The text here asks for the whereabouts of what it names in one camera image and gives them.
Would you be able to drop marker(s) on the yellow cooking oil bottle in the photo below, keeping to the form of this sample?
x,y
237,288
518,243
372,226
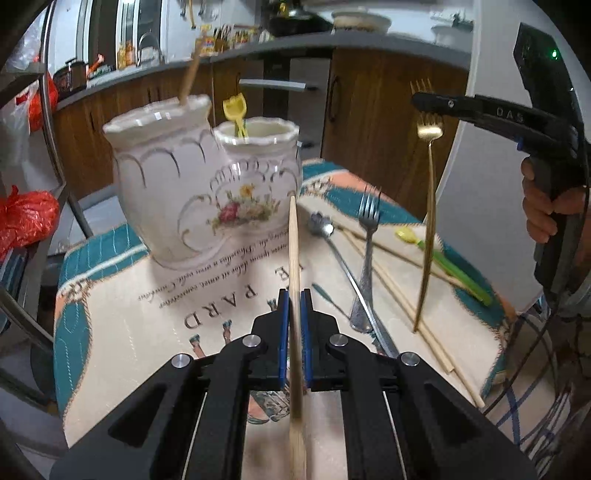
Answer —
x,y
207,42

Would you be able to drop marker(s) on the yellow tulip-shaped plastic spoon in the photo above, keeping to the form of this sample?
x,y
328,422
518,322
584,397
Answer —
x,y
233,108

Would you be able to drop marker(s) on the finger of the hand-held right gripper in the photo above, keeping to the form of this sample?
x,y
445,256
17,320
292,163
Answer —
x,y
461,104

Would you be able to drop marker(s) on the red plastic bag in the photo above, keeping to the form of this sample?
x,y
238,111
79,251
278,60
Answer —
x,y
27,217
37,108

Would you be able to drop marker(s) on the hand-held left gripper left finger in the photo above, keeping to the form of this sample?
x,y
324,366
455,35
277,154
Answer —
x,y
284,341

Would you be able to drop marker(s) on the gold metal fork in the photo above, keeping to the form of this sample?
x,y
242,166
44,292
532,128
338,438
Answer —
x,y
431,194

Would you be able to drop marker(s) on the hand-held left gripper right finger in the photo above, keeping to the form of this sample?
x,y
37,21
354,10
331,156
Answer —
x,y
307,341

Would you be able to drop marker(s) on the printed teal and beige tablecloth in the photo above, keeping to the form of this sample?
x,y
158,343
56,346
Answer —
x,y
152,332

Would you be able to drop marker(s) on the chrome kitchen faucet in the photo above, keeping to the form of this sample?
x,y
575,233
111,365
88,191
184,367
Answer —
x,y
147,44

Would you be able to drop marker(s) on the black wok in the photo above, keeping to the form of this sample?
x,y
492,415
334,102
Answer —
x,y
298,21

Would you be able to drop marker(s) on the wooden kitchen cabinet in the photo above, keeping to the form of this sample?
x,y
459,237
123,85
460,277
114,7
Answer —
x,y
383,87

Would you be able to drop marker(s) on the person's right hand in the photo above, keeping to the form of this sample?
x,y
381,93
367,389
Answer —
x,y
535,207

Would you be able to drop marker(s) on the silver metal fork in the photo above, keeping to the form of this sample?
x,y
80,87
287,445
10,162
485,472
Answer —
x,y
368,221

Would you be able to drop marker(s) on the white floral ceramic utensil holder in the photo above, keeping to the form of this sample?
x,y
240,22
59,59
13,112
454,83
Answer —
x,y
184,184

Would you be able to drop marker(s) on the row of condiment bottles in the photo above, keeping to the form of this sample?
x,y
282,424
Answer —
x,y
242,38

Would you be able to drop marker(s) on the silver flower-shaped spoon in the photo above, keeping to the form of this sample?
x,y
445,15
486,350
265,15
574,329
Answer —
x,y
323,228

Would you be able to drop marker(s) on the grey kitchen countertop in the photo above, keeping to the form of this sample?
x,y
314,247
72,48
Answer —
x,y
295,45

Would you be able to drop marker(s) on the metal chair frame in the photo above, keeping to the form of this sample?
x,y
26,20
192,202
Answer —
x,y
50,134

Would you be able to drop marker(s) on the dark pressure cooker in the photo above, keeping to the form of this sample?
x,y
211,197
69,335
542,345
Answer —
x,y
70,78

